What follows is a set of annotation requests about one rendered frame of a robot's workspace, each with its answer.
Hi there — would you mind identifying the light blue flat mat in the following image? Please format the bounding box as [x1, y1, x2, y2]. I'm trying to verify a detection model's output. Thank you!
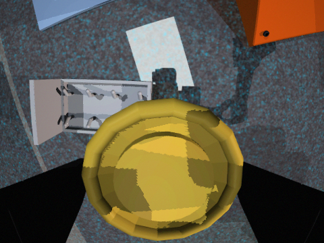
[32, 0, 113, 32]

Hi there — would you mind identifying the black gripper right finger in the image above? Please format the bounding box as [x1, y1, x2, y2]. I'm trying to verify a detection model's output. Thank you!
[238, 162, 324, 243]

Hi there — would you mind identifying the yellow plate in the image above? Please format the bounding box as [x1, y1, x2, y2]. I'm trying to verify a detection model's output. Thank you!
[81, 98, 243, 241]

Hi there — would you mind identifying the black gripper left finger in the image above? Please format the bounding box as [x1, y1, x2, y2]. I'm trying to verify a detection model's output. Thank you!
[0, 159, 86, 243]

